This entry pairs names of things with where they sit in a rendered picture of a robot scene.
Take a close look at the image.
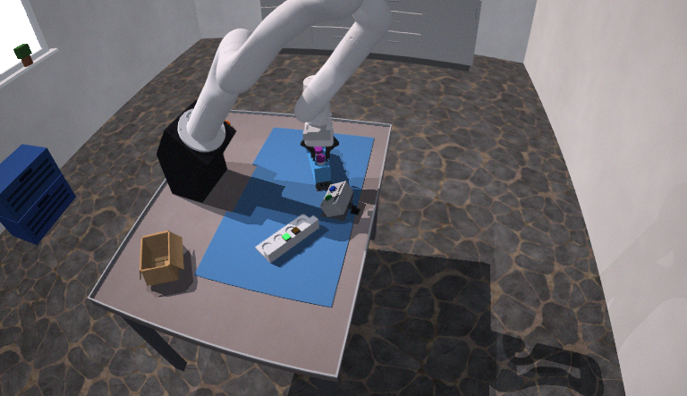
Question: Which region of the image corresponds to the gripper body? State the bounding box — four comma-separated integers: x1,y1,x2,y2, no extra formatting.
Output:
305,118,334,147

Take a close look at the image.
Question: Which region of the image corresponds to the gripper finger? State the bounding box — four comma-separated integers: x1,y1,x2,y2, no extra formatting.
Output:
326,137,339,161
301,140,316,162

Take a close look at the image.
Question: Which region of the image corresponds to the open brown cardboard box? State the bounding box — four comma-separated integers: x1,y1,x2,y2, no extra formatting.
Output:
140,231,184,286

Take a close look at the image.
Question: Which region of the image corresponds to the grey control panel with blue and green buttons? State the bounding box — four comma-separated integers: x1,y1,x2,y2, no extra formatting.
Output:
320,181,360,221

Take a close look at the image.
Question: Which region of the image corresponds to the blue flat mat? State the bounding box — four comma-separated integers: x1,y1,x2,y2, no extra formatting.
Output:
194,127,374,307

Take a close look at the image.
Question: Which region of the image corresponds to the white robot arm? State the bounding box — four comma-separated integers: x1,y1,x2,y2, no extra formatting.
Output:
178,0,393,152

